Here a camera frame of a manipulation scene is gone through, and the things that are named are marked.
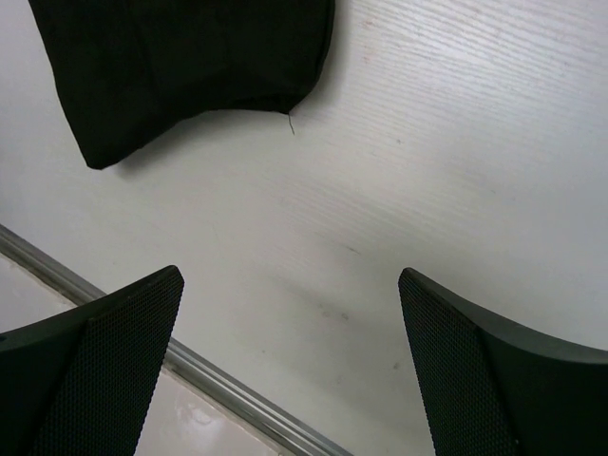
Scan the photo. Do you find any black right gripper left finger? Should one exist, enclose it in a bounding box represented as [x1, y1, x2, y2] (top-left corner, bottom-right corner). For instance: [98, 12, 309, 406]
[1, 266, 184, 455]

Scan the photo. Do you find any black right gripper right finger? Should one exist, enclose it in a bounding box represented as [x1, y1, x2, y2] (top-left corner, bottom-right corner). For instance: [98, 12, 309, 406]
[398, 268, 607, 455]

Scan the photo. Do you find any black pleated skirt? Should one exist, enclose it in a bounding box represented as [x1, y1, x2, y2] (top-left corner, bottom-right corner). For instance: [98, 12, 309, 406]
[30, 0, 336, 170]

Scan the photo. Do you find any front aluminium rail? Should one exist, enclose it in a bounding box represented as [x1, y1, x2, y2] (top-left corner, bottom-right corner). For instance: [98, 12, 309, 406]
[1, 226, 349, 456]

